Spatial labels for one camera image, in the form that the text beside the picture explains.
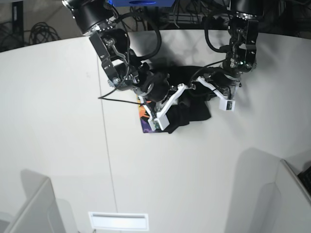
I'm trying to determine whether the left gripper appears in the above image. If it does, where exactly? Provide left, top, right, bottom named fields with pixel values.
left=205, top=72, right=242, bottom=100

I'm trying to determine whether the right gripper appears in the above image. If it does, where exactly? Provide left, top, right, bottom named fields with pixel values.
left=135, top=71, right=170, bottom=109

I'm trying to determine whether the black T-shirt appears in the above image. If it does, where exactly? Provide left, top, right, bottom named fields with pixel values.
left=137, top=66, right=211, bottom=133

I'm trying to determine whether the blue box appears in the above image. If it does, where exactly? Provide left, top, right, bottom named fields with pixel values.
left=102, top=0, right=175, bottom=9

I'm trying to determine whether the black keyboard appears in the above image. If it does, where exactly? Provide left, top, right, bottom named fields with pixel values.
left=298, top=167, right=311, bottom=194

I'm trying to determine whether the grey partition panel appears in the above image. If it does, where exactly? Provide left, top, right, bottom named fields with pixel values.
left=0, top=169, right=79, bottom=233

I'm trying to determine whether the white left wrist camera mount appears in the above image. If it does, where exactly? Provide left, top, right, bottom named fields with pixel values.
left=194, top=76, right=236, bottom=112

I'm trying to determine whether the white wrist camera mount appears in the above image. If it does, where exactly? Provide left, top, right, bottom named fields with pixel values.
left=138, top=83, right=196, bottom=132
left=194, top=76, right=236, bottom=112

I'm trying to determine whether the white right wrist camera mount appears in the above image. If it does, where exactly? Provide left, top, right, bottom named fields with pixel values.
left=138, top=83, right=196, bottom=132

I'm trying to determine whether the white table cable slot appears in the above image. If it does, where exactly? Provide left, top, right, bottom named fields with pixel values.
left=88, top=212, right=149, bottom=231

